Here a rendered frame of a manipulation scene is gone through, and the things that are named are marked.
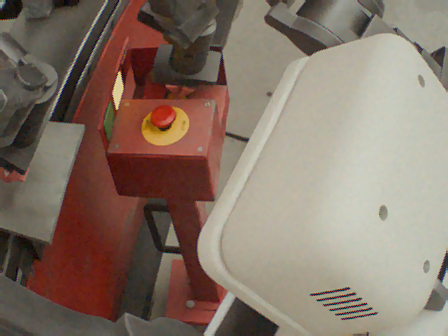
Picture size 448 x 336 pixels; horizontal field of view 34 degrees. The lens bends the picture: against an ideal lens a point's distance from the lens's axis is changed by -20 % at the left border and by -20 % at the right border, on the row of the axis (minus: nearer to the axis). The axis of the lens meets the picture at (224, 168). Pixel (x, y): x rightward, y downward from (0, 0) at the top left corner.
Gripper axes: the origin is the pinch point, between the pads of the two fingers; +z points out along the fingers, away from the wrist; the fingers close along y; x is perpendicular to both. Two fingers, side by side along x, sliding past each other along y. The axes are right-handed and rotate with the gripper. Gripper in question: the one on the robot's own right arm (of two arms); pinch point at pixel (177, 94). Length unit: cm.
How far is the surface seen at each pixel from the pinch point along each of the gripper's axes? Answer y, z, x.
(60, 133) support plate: 15.3, -24.6, 27.2
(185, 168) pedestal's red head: -3.2, -3.3, 15.3
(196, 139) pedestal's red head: -3.8, -6.6, 12.3
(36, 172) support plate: 17.7, -24.1, 33.5
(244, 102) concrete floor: -19, 72, -55
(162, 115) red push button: 1.8, -8.1, 10.3
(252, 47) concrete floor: -19, 73, -76
